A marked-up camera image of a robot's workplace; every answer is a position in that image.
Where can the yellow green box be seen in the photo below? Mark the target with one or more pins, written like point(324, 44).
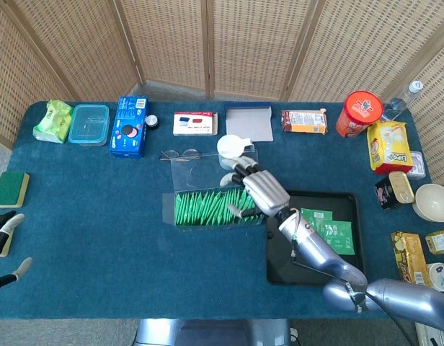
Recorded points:
point(440, 241)

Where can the thin-framed eyeglasses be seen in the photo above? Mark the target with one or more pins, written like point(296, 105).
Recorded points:
point(168, 155)

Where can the green tea sachet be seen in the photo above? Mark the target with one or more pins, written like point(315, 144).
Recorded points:
point(317, 218)

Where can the gold tin can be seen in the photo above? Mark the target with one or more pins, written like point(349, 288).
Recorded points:
point(401, 185)

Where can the red instant noodle cup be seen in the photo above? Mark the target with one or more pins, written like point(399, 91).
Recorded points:
point(360, 106)

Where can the black small packet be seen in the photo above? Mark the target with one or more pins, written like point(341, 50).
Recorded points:
point(384, 194)

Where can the white box red blue print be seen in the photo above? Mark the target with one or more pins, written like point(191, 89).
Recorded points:
point(193, 128)

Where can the clear box of green packets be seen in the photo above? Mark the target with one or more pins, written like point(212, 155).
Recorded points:
point(193, 173)

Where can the yellow snack bag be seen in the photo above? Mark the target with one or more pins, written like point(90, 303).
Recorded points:
point(387, 144)

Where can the small black round tin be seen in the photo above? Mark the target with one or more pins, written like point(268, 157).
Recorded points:
point(152, 122)

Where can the open blue box grey inside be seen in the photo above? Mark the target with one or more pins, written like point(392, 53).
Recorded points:
point(249, 126)

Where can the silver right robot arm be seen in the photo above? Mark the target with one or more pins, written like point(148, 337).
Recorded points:
point(315, 245)

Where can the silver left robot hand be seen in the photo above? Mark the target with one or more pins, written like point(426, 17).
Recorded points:
point(13, 220)

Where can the clear water bottle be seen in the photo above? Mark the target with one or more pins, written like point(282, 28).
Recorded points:
point(406, 97)

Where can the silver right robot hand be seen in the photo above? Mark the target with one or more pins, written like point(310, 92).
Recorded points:
point(267, 192)

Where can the clear plastic pack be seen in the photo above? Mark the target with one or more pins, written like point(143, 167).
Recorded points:
point(418, 166)

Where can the blue carpet tablecloth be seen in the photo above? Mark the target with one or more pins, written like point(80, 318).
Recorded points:
point(99, 252)

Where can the brown snack packet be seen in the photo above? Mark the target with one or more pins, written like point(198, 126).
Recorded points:
point(305, 122)

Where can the wicker folding screen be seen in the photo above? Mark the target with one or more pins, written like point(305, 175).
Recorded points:
point(171, 43)

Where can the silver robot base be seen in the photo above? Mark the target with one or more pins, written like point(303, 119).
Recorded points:
point(207, 333)

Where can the cream bowl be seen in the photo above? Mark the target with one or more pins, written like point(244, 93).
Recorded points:
point(432, 202)

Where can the blue Oreo cookie box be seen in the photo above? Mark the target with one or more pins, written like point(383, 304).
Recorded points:
point(128, 133)

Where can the green tissue pack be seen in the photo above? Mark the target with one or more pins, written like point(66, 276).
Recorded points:
point(52, 120)

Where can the white cup flower print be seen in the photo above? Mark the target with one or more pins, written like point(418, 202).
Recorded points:
point(436, 274)

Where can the black plastic tray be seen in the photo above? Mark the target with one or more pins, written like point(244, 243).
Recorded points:
point(337, 205)

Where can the green tea packets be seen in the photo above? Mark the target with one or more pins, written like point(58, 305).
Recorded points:
point(341, 238)

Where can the gold yellow box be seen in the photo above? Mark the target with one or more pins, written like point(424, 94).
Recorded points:
point(409, 256)

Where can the clear container blue rim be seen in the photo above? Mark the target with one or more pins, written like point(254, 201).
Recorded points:
point(88, 124)

